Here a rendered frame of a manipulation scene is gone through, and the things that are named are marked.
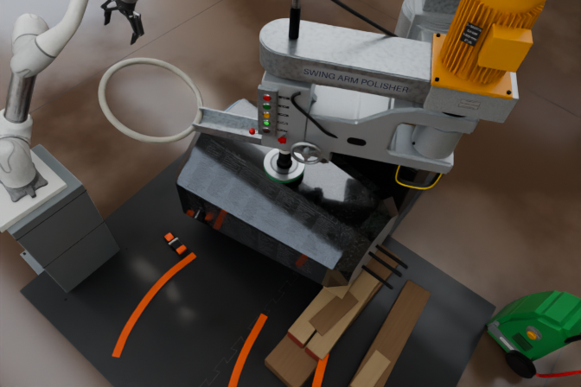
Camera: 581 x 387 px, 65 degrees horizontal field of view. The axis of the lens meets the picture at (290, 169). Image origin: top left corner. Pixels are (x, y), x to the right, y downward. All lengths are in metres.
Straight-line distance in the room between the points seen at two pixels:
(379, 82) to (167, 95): 2.59
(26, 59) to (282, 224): 1.37
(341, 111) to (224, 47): 2.62
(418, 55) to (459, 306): 1.88
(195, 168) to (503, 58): 1.70
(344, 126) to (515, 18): 0.76
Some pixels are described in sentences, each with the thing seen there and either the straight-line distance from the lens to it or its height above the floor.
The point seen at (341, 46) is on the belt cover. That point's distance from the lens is 1.79.
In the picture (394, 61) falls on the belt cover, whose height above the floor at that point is 1.72.
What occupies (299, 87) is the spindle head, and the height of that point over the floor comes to 1.57.
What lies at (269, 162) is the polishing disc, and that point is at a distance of 2.39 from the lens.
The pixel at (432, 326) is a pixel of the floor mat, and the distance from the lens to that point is 3.13.
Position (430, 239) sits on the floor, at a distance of 3.39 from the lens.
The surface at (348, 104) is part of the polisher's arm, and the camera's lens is 1.99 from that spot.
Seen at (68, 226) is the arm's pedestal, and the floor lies 0.57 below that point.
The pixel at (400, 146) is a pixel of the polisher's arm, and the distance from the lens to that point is 2.09.
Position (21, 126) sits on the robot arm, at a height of 1.08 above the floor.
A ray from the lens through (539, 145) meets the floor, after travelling 4.29.
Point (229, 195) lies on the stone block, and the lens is 2.54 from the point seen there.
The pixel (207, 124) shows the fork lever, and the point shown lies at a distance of 2.30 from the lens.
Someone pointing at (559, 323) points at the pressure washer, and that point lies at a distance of 2.80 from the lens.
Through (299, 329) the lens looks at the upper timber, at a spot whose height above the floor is 0.24.
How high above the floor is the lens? 2.84
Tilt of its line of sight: 55 degrees down
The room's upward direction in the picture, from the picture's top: 5 degrees clockwise
